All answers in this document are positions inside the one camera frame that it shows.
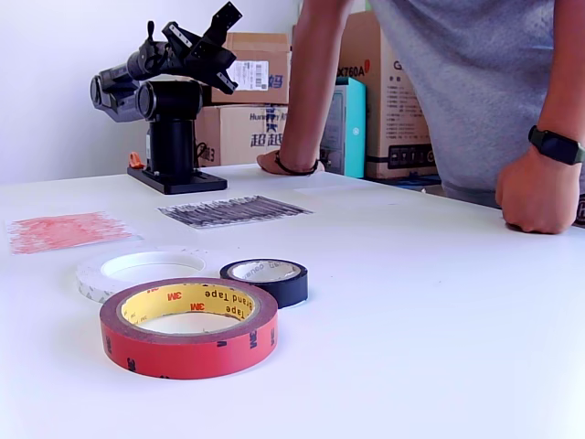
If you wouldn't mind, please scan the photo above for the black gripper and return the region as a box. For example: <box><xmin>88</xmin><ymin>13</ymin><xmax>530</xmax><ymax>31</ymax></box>
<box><xmin>161</xmin><ymin>1</ymin><xmax>243</xmax><ymax>86</ymax></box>

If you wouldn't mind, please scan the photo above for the white tape roll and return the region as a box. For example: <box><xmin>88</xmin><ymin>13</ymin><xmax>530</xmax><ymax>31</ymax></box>
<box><xmin>75</xmin><ymin>249</ymin><xmax>207</xmax><ymax>305</ymax></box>

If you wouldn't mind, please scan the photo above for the black tape roll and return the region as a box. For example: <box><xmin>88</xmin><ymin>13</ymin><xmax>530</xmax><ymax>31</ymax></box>
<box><xmin>218</xmin><ymin>258</ymin><xmax>310</xmax><ymax>310</ymax></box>

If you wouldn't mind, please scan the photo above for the person's right forearm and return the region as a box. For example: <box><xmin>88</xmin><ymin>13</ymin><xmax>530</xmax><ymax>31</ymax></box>
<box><xmin>278</xmin><ymin>0</ymin><xmax>356</xmax><ymax>164</ymax></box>

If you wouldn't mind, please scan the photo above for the person's left forearm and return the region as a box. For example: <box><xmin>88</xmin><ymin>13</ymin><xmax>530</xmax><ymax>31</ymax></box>
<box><xmin>532</xmin><ymin>40</ymin><xmax>585</xmax><ymax>138</ymax></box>

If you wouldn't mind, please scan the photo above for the red 3M tape roll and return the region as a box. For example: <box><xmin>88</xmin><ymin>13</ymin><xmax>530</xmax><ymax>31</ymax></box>
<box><xmin>99</xmin><ymin>277</ymin><xmax>279</xmax><ymax>380</ymax></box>

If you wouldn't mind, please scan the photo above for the person's right hand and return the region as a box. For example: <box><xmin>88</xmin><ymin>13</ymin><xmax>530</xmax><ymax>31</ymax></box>
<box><xmin>255</xmin><ymin>153</ymin><xmax>325</xmax><ymax>177</ymax></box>

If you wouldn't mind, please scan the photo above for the person's left hand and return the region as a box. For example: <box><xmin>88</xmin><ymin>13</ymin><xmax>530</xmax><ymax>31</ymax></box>
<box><xmin>495</xmin><ymin>145</ymin><xmax>584</xmax><ymax>235</ymax></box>

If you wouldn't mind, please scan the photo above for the cardboard box with shipping label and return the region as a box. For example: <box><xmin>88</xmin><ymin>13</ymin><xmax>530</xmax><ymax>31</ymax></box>
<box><xmin>209</xmin><ymin>31</ymin><xmax>293</xmax><ymax>105</ymax></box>

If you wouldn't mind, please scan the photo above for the Huntkey cardboard box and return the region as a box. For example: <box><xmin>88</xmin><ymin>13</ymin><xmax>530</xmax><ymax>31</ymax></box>
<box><xmin>196</xmin><ymin>104</ymin><xmax>290</xmax><ymax>168</ymax></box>

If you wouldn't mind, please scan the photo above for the teal product box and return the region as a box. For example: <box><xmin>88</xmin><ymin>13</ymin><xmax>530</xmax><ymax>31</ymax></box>
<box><xmin>319</xmin><ymin>76</ymin><xmax>367</xmax><ymax>178</ymax></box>

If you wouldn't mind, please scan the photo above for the black scribbled paper sheet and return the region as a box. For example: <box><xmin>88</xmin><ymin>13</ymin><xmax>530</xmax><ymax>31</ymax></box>
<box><xmin>156</xmin><ymin>195</ymin><xmax>315</xmax><ymax>233</ymax></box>

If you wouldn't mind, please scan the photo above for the large GX760A cardboard box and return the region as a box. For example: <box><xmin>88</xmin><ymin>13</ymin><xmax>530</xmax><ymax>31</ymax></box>
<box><xmin>292</xmin><ymin>11</ymin><xmax>440</xmax><ymax>180</ymax></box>

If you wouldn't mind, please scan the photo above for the blank white paper sheet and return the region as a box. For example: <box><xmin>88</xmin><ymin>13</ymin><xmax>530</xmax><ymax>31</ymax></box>
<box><xmin>292</xmin><ymin>181</ymin><xmax>431</xmax><ymax>210</ymax></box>

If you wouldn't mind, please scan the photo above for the red scribbled paper sheet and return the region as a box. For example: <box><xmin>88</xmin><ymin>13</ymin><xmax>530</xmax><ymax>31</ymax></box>
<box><xmin>4</xmin><ymin>210</ymin><xmax>143</xmax><ymax>256</ymax></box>

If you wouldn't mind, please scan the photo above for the person in grey T-shirt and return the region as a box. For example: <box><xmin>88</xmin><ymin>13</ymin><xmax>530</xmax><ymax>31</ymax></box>
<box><xmin>365</xmin><ymin>0</ymin><xmax>585</xmax><ymax>230</ymax></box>

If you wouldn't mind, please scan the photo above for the black smartwatch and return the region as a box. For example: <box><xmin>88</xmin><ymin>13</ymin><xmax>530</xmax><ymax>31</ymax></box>
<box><xmin>527</xmin><ymin>125</ymin><xmax>585</xmax><ymax>166</ymax></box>

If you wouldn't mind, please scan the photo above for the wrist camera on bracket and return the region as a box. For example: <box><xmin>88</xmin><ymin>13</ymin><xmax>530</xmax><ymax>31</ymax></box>
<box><xmin>215</xmin><ymin>68</ymin><xmax>239</xmax><ymax>93</ymax></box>

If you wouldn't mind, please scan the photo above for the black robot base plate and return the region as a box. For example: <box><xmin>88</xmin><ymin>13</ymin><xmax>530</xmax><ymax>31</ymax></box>
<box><xmin>126</xmin><ymin>164</ymin><xmax>229</xmax><ymax>197</ymax></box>

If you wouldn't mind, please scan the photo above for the black cord bracelet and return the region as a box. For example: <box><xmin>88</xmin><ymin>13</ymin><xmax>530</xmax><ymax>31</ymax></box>
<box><xmin>273</xmin><ymin>150</ymin><xmax>321</xmax><ymax>176</ymax></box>

